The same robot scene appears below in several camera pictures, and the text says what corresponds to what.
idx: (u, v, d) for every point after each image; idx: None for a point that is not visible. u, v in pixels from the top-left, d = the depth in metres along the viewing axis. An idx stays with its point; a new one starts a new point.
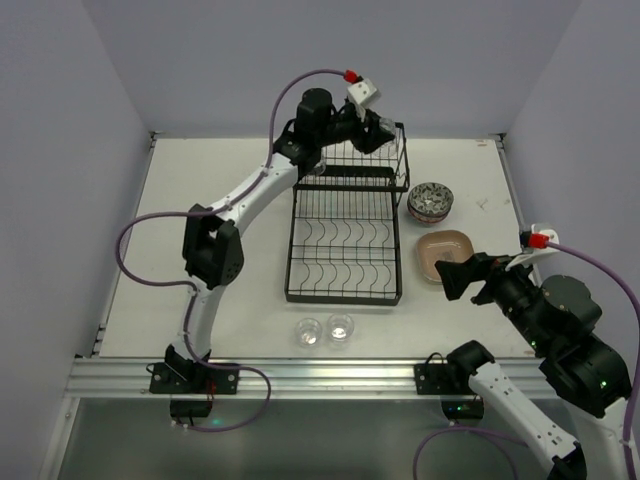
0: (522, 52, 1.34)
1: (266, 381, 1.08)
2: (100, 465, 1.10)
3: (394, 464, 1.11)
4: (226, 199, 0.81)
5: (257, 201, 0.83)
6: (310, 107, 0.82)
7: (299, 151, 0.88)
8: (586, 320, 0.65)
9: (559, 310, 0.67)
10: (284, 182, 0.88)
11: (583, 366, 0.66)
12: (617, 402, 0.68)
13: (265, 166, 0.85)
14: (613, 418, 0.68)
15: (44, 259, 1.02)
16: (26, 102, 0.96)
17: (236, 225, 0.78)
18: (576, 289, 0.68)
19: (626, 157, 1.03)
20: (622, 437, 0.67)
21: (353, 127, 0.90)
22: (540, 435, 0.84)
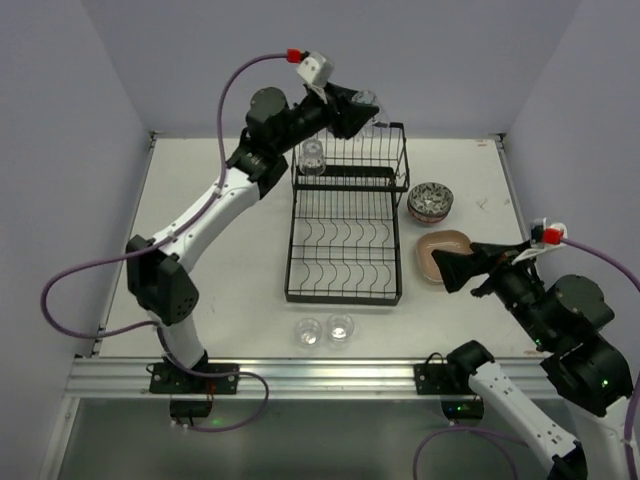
0: (521, 52, 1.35)
1: (262, 381, 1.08)
2: (99, 465, 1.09)
3: (394, 464, 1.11)
4: (169, 230, 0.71)
5: (206, 227, 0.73)
6: (261, 117, 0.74)
7: (261, 165, 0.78)
8: (598, 324, 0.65)
9: (571, 313, 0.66)
10: (242, 202, 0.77)
11: (587, 367, 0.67)
12: (619, 401, 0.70)
13: (217, 185, 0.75)
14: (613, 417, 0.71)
15: (44, 259, 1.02)
16: (26, 101, 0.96)
17: (181, 260, 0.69)
18: (589, 293, 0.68)
19: (626, 157, 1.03)
20: (624, 436, 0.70)
21: (321, 115, 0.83)
22: (540, 435, 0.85)
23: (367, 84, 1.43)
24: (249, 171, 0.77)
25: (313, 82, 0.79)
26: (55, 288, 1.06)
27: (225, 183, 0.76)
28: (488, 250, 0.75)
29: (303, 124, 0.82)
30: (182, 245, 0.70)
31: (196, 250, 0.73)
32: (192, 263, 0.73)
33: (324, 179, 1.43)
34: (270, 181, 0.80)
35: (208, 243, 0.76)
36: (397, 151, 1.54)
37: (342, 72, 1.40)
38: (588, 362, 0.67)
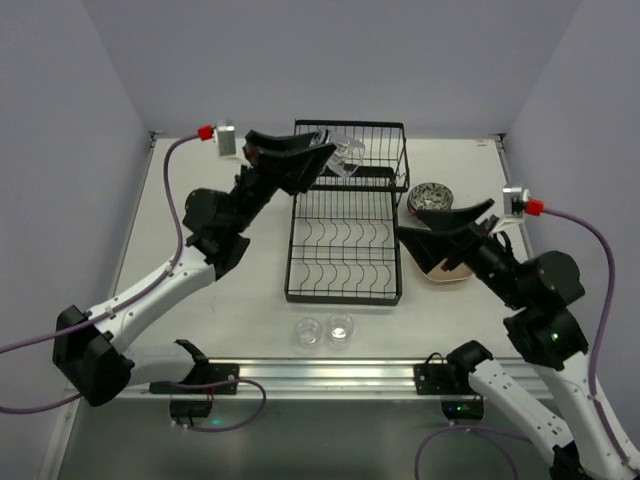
0: (521, 52, 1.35)
1: (260, 388, 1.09)
2: (98, 465, 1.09)
3: (394, 465, 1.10)
4: (111, 304, 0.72)
5: (151, 305, 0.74)
6: (192, 224, 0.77)
7: (218, 247, 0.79)
8: (570, 300, 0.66)
9: (549, 289, 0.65)
10: (194, 282, 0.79)
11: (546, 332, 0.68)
12: (575, 354, 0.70)
13: (171, 263, 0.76)
14: (573, 372, 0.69)
15: (44, 258, 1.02)
16: (26, 100, 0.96)
17: (116, 337, 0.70)
18: (570, 271, 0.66)
19: (626, 156, 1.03)
20: (589, 392, 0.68)
21: (264, 180, 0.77)
22: (540, 428, 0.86)
23: (367, 83, 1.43)
24: (205, 253, 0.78)
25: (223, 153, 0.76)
26: (55, 287, 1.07)
27: (180, 261, 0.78)
28: (473, 227, 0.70)
29: (248, 199, 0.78)
30: (119, 322, 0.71)
31: (137, 326, 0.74)
32: (128, 340, 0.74)
33: (324, 179, 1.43)
34: (228, 261, 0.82)
35: (152, 319, 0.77)
36: (397, 151, 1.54)
37: (342, 72, 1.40)
38: (548, 327, 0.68)
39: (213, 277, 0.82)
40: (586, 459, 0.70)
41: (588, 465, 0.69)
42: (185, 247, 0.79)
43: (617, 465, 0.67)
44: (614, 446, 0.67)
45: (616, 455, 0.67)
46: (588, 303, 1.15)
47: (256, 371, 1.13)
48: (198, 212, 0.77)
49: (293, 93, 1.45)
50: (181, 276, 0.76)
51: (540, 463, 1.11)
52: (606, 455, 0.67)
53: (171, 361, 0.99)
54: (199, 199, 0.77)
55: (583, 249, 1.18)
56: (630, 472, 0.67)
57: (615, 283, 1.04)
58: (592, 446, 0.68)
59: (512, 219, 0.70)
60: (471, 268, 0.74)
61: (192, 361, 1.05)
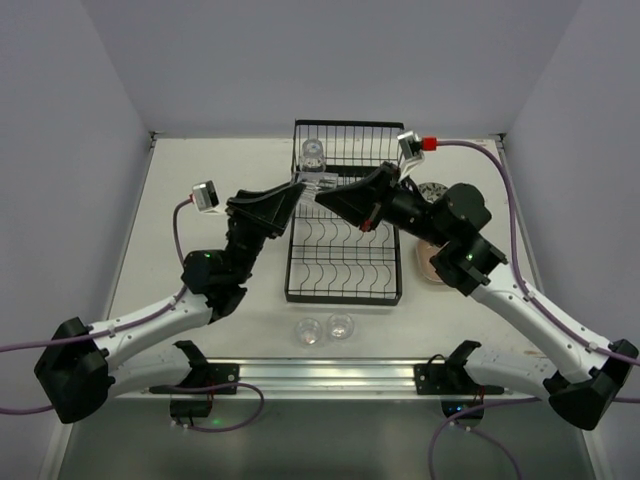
0: (522, 52, 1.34)
1: (259, 393, 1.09)
2: (97, 467, 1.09)
3: (394, 464, 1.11)
4: (113, 322, 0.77)
5: (150, 333, 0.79)
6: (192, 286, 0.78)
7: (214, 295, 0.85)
8: (480, 225, 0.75)
9: (462, 221, 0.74)
10: (193, 320, 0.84)
11: (468, 261, 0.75)
12: (497, 268, 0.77)
13: (176, 298, 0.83)
14: (500, 283, 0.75)
15: (45, 258, 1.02)
16: (26, 100, 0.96)
17: (108, 355, 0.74)
18: (473, 198, 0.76)
19: (627, 154, 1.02)
20: (524, 293, 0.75)
21: (248, 230, 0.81)
22: (530, 372, 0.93)
23: (367, 83, 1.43)
24: (206, 297, 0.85)
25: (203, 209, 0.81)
26: (56, 287, 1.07)
27: (183, 298, 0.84)
28: (384, 170, 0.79)
29: (239, 251, 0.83)
30: (117, 343, 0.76)
31: (129, 351, 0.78)
32: (117, 362, 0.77)
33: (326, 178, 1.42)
34: (229, 308, 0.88)
35: (144, 347, 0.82)
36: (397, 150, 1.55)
37: (342, 72, 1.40)
38: (469, 256, 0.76)
39: (206, 321, 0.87)
40: (558, 360, 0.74)
41: (564, 367, 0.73)
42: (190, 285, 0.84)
43: (583, 353, 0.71)
44: (571, 336, 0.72)
45: (578, 345, 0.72)
46: (588, 302, 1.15)
47: (256, 371, 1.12)
48: (197, 274, 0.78)
49: (292, 93, 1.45)
50: (182, 311, 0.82)
51: (541, 463, 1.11)
52: (568, 347, 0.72)
53: (160, 368, 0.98)
54: (194, 266, 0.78)
55: (585, 248, 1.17)
56: (598, 355, 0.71)
57: (617, 284, 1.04)
58: (554, 344, 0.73)
59: (414, 160, 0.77)
60: (389, 219, 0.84)
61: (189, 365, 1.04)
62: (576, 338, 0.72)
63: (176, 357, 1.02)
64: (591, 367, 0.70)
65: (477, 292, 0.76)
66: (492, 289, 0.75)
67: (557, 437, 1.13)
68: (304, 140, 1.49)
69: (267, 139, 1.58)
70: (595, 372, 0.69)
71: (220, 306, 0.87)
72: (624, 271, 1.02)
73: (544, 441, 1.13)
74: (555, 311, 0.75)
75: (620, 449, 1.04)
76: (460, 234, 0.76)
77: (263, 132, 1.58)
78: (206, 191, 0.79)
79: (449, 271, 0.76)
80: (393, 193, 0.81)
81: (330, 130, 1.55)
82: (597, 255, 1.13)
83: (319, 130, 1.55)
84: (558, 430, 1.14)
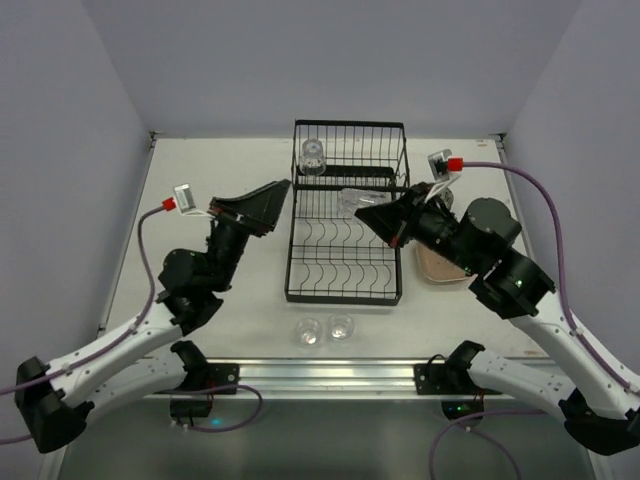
0: (522, 52, 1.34)
1: (258, 395, 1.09)
2: (99, 467, 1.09)
3: (394, 464, 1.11)
4: (72, 357, 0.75)
5: (109, 364, 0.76)
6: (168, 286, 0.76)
7: (189, 306, 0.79)
8: (509, 237, 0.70)
9: (494, 234, 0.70)
10: (159, 340, 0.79)
11: (511, 281, 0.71)
12: (546, 296, 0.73)
13: (134, 323, 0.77)
14: (549, 314, 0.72)
15: (44, 257, 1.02)
16: (26, 100, 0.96)
17: (66, 396, 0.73)
18: (498, 213, 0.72)
19: (627, 155, 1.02)
20: (571, 328, 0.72)
21: (235, 233, 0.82)
22: (543, 389, 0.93)
23: (367, 83, 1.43)
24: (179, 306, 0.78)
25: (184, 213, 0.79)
26: (55, 286, 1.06)
27: (146, 318, 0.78)
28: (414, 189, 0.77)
29: (223, 256, 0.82)
30: (74, 381, 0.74)
31: (95, 383, 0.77)
32: (83, 395, 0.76)
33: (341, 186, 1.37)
34: (204, 318, 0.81)
35: (114, 372, 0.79)
36: (397, 150, 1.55)
37: (342, 71, 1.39)
38: (511, 275, 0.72)
39: (180, 335, 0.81)
40: (591, 395, 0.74)
41: (596, 403, 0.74)
42: (152, 304, 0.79)
43: (621, 393, 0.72)
44: (612, 376, 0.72)
45: (618, 385, 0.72)
46: (588, 302, 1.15)
47: (255, 371, 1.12)
48: (181, 272, 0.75)
49: (292, 92, 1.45)
50: (141, 337, 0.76)
51: (541, 463, 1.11)
52: (608, 386, 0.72)
53: (148, 381, 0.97)
54: (178, 264, 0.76)
55: (586, 248, 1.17)
56: (634, 396, 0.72)
57: (617, 284, 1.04)
58: (593, 382, 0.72)
59: (443, 180, 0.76)
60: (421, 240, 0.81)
61: (182, 370, 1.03)
62: (617, 379, 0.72)
63: (170, 365, 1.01)
64: (629, 408, 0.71)
65: (520, 320, 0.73)
66: (540, 322, 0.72)
67: (557, 438, 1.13)
68: (304, 140, 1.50)
69: (267, 140, 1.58)
70: (633, 414, 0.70)
71: (195, 313, 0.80)
72: (625, 271, 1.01)
73: (543, 442, 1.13)
74: (598, 347, 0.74)
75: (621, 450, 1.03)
76: (495, 251, 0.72)
77: (263, 132, 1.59)
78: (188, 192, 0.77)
79: (491, 294, 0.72)
80: (419, 212, 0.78)
81: (330, 130, 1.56)
82: (597, 255, 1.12)
83: (319, 130, 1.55)
84: (558, 431, 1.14)
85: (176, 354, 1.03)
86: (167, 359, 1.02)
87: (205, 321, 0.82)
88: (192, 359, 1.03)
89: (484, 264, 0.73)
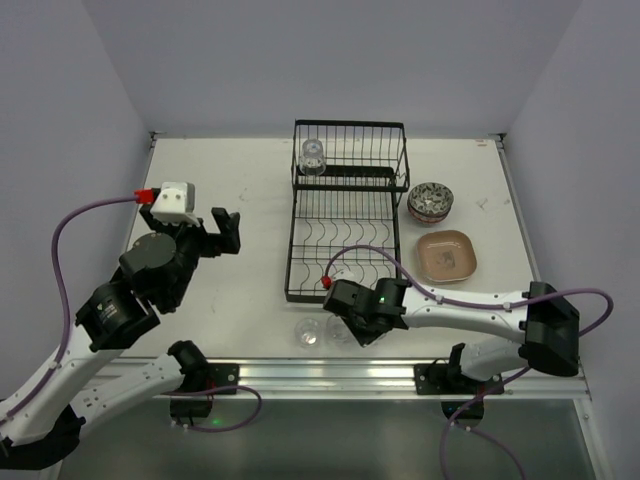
0: (522, 52, 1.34)
1: (258, 396, 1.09)
2: (99, 466, 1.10)
3: (393, 464, 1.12)
4: (15, 398, 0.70)
5: (44, 405, 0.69)
6: (107, 288, 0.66)
7: (121, 318, 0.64)
8: (342, 292, 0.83)
9: (330, 297, 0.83)
10: (93, 368, 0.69)
11: (378, 304, 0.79)
12: (408, 292, 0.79)
13: (53, 361, 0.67)
14: (414, 303, 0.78)
15: (44, 259, 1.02)
16: (25, 100, 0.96)
17: (16, 439, 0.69)
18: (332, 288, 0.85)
19: (626, 155, 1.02)
20: (436, 299, 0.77)
21: (196, 243, 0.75)
22: (506, 348, 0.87)
23: (367, 83, 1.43)
24: (113, 314, 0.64)
25: (186, 208, 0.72)
26: (55, 288, 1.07)
27: (68, 349, 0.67)
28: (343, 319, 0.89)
29: (184, 259, 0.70)
30: (15, 427, 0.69)
31: (45, 419, 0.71)
32: (42, 430, 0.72)
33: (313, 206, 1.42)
34: (149, 325, 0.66)
35: (67, 403, 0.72)
36: (397, 150, 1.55)
37: (341, 71, 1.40)
38: (379, 299, 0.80)
39: (120, 352, 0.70)
40: (498, 334, 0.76)
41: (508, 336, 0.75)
42: (74, 331, 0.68)
43: (506, 315, 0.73)
44: (490, 308, 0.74)
45: (499, 311, 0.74)
46: (584, 303, 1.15)
47: (255, 371, 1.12)
48: (158, 251, 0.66)
49: (291, 93, 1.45)
50: (65, 374, 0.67)
51: (540, 462, 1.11)
52: (493, 318, 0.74)
53: (141, 390, 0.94)
54: (156, 244, 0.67)
55: (586, 248, 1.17)
56: (519, 309, 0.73)
57: (617, 285, 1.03)
58: (484, 324, 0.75)
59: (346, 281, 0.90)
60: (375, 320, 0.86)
61: (180, 372, 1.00)
62: (491, 308, 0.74)
63: (164, 372, 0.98)
64: (519, 323, 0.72)
65: (410, 323, 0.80)
66: (412, 314, 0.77)
67: (557, 438, 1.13)
68: (304, 140, 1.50)
69: (268, 140, 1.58)
70: (524, 325, 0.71)
71: (132, 317, 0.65)
72: (623, 272, 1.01)
73: (543, 441, 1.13)
74: (464, 294, 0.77)
75: (620, 450, 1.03)
76: (349, 303, 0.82)
77: (263, 132, 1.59)
78: (190, 187, 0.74)
79: (377, 325, 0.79)
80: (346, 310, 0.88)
81: (330, 130, 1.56)
82: (596, 256, 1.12)
83: (319, 130, 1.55)
84: (558, 430, 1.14)
85: (175, 355, 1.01)
86: (164, 364, 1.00)
87: (147, 330, 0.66)
88: (191, 357, 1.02)
89: (354, 309, 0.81)
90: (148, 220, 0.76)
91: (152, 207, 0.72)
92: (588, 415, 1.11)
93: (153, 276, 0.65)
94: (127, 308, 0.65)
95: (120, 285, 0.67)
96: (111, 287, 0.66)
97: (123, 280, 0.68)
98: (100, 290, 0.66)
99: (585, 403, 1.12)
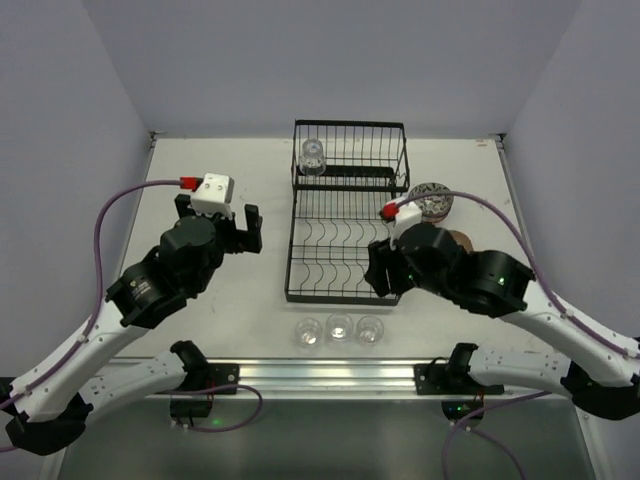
0: (521, 53, 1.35)
1: (258, 396, 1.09)
2: (99, 466, 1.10)
3: (393, 464, 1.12)
4: (34, 372, 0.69)
5: (65, 379, 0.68)
6: (140, 269, 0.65)
7: (155, 295, 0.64)
8: (444, 251, 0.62)
9: (427, 245, 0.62)
10: (119, 343, 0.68)
11: (487, 280, 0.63)
12: (529, 286, 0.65)
13: (82, 333, 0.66)
14: (537, 304, 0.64)
15: (43, 258, 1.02)
16: (26, 100, 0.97)
17: (34, 412, 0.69)
18: (423, 230, 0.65)
19: (626, 156, 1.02)
20: (561, 312, 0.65)
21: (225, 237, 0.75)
22: (542, 371, 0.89)
23: (367, 83, 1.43)
24: (147, 291, 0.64)
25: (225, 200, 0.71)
26: (54, 287, 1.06)
27: (96, 323, 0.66)
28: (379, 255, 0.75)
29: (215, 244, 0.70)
30: (33, 402, 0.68)
31: (64, 395, 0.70)
32: (58, 406, 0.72)
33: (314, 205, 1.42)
34: (178, 305, 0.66)
35: (87, 379, 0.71)
36: (397, 150, 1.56)
37: (341, 72, 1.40)
38: (481, 274, 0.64)
39: (146, 331, 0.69)
40: (591, 370, 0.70)
41: (599, 375, 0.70)
42: (104, 305, 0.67)
43: (622, 362, 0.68)
44: (612, 348, 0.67)
45: (616, 354, 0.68)
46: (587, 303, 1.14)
47: (255, 371, 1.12)
48: (196, 230, 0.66)
49: (291, 93, 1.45)
50: (93, 346, 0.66)
51: (543, 463, 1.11)
52: (610, 358, 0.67)
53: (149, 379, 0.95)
54: (195, 224, 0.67)
55: (586, 248, 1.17)
56: (633, 361, 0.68)
57: (617, 286, 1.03)
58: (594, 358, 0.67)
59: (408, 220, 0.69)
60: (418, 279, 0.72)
61: (182, 371, 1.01)
62: (615, 349, 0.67)
63: (169, 364, 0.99)
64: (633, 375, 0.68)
65: (510, 315, 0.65)
66: (532, 315, 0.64)
67: (557, 440, 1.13)
68: (304, 140, 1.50)
69: (267, 139, 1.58)
70: (638, 379, 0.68)
71: (165, 294, 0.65)
72: (624, 272, 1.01)
73: (544, 442, 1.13)
74: (591, 322, 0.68)
75: (621, 449, 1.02)
76: (448, 263, 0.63)
77: (263, 132, 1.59)
78: (232, 179, 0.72)
79: (472, 302, 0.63)
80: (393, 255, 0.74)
81: (330, 130, 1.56)
82: (597, 256, 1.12)
83: (319, 130, 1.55)
84: (559, 431, 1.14)
85: (175, 354, 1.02)
86: (167, 360, 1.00)
87: (177, 309, 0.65)
88: (191, 357, 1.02)
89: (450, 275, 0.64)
90: (181, 210, 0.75)
91: (193, 194, 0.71)
92: (588, 415, 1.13)
93: (190, 255, 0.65)
94: (159, 286, 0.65)
95: (152, 264, 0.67)
96: (143, 266, 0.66)
97: (153, 261, 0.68)
98: (132, 268, 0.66)
99: None
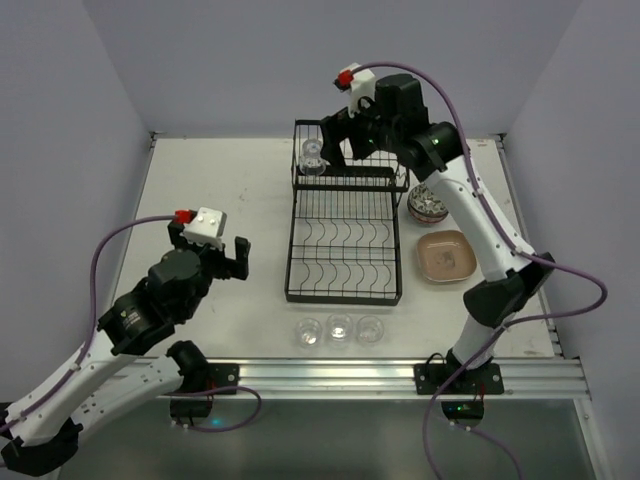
0: (521, 51, 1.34)
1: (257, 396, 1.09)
2: (100, 465, 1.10)
3: (392, 463, 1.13)
4: (29, 399, 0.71)
5: (57, 407, 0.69)
6: (131, 299, 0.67)
7: (143, 327, 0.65)
8: (405, 94, 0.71)
9: (395, 87, 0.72)
10: (112, 371, 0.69)
11: (425, 137, 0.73)
12: (457, 159, 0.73)
13: (74, 363, 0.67)
14: (456, 173, 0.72)
15: (41, 259, 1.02)
16: (25, 100, 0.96)
17: (27, 439, 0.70)
18: (401, 78, 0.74)
19: (627, 155, 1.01)
20: (473, 189, 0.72)
21: (213, 263, 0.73)
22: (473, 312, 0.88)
23: None
24: (136, 323, 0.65)
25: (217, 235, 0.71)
26: (53, 288, 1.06)
27: (88, 352, 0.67)
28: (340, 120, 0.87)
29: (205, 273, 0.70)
30: (27, 427, 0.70)
31: (57, 421, 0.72)
32: (52, 430, 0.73)
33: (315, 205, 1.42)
34: (167, 333, 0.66)
35: (80, 405, 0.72)
36: None
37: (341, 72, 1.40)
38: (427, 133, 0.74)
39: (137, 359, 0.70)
40: (481, 256, 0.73)
41: (486, 265, 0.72)
42: (96, 335, 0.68)
43: (507, 253, 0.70)
44: (503, 237, 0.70)
45: (505, 246, 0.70)
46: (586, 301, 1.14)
47: (254, 371, 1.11)
48: (184, 263, 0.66)
49: (291, 93, 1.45)
50: (84, 376, 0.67)
51: (540, 463, 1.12)
52: (497, 247, 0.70)
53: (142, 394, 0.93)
54: (183, 256, 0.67)
55: (586, 248, 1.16)
56: (520, 259, 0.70)
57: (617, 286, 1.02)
58: (483, 239, 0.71)
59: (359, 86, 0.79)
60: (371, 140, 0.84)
61: (180, 372, 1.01)
62: (505, 238, 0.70)
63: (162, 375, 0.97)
64: (511, 268, 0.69)
65: (430, 178, 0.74)
66: (446, 178, 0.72)
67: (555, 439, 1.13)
68: (304, 140, 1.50)
69: (267, 139, 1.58)
70: (511, 273, 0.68)
71: (153, 324, 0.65)
72: (624, 271, 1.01)
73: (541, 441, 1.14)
74: (497, 210, 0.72)
75: (619, 450, 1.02)
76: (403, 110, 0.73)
77: (263, 132, 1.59)
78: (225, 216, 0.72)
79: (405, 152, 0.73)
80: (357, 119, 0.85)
81: None
82: (597, 255, 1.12)
83: (319, 130, 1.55)
84: (557, 431, 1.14)
85: (172, 357, 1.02)
86: (163, 366, 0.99)
87: (165, 337, 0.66)
88: (191, 357, 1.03)
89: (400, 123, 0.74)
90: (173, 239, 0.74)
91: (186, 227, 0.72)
92: (587, 415, 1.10)
93: (178, 289, 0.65)
94: (149, 316, 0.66)
95: (142, 294, 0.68)
96: (133, 296, 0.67)
97: (144, 291, 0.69)
98: (123, 299, 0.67)
99: (585, 403, 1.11)
